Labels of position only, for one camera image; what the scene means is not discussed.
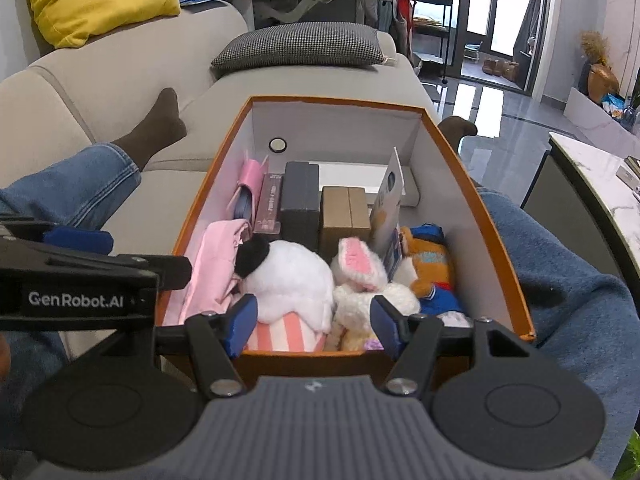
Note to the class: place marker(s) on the blue snack packet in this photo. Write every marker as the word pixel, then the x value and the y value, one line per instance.
pixel 612 102

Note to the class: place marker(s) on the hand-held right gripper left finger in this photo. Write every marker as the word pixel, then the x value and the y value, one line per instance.
pixel 240 325

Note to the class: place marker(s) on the grey curtain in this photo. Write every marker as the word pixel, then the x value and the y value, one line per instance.
pixel 532 10

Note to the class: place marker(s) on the maroon box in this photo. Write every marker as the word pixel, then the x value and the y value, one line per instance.
pixel 270 205

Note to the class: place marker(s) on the white plush toy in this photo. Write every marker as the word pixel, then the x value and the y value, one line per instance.
pixel 290 275

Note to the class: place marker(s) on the dried flowers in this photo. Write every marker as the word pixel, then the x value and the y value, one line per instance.
pixel 595 45

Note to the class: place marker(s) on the green leaf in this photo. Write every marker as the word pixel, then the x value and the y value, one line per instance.
pixel 630 460

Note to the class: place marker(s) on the red bag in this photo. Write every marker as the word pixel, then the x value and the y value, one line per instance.
pixel 404 0

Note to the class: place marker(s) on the white low cabinet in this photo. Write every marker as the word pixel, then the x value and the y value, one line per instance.
pixel 582 105

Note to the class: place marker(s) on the pink fabric pouch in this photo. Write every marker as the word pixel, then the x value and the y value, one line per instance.
pixel 215 260

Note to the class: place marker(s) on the gold box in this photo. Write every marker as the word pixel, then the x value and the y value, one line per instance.
pixel 345 220

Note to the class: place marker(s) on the anime picture card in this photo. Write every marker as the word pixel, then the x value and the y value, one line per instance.
pixel 387 195

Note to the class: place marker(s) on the green potted plant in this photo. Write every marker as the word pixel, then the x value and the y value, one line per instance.
pixel 635 95

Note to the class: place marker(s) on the white crochet bunny doll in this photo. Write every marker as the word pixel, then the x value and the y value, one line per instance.
pixel 360 265

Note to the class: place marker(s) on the beige sofa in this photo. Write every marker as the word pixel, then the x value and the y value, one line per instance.
pixel 100 85

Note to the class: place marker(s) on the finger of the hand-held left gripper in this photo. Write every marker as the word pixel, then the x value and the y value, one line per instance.
pixel 77 242
pixel 172 272

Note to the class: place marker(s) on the marble coffee table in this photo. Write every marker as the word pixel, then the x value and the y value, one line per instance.
pixel 585 165

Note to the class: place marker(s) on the small round tin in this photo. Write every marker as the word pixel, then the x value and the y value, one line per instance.
pixel 278 145

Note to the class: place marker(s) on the black box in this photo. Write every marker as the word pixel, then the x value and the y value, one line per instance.
pixel 300 200

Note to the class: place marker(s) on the brown sock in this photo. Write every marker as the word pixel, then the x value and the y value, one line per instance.
pixel 155 125
pixel 457 127

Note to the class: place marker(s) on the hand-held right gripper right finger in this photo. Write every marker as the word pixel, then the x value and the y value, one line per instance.
pixel 390 327

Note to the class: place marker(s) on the brown bear doll sailor outfit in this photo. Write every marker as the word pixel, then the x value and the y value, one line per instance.
pixel 430 265

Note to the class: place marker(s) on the bronze vase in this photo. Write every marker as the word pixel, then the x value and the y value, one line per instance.
pixel 602 82

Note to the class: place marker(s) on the dark book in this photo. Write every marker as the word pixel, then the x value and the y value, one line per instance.
pixel 629 175

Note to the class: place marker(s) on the orange cardboard box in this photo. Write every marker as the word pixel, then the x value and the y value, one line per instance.
pixel 465 170

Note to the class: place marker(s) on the person's right leg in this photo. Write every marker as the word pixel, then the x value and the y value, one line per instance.
pixel 565 270

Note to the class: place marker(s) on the houndstooth cushion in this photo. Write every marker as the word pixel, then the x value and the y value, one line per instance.
pixel 300 45

